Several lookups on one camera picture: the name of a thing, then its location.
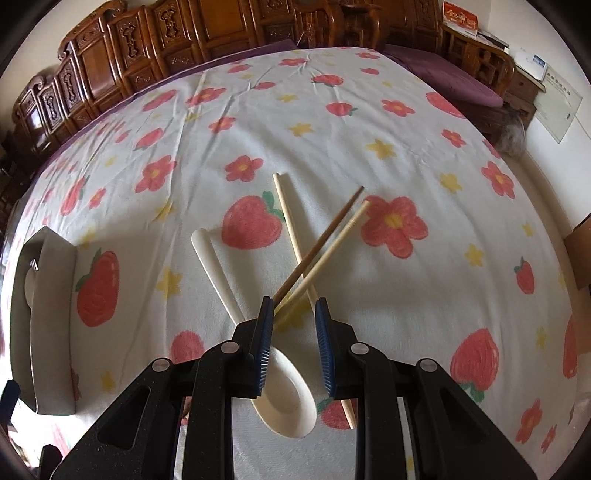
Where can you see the metal tray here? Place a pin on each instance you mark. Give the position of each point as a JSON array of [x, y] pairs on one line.
[[40, 323]]

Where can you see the red sign box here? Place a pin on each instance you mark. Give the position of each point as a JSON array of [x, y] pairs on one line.
[[460, 19]]

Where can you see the brown wooden chopstick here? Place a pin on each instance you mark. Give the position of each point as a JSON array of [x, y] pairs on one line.
[[303, 265]]

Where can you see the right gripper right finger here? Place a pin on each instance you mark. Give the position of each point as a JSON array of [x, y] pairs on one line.
[[355, 370]]

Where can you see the purple mattress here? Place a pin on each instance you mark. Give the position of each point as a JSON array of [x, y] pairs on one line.
[[454, 84]]

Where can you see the wall notice paper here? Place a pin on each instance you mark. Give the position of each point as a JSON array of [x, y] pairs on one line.
[[557, 105]]

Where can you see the light bamboo chopstick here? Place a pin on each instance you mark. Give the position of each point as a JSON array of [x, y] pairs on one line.
[[283, 311]]

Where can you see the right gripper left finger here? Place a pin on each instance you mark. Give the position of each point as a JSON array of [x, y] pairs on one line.
[[208, 447]]

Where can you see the floral strawberry tablecloth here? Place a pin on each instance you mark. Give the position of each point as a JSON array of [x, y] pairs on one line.
[[453, 260]]

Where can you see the white plastic spoon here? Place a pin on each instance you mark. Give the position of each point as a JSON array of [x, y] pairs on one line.
[[279, 393]]

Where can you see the cream plastic chopstick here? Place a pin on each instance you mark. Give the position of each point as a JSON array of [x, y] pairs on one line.
[[347, 405]]

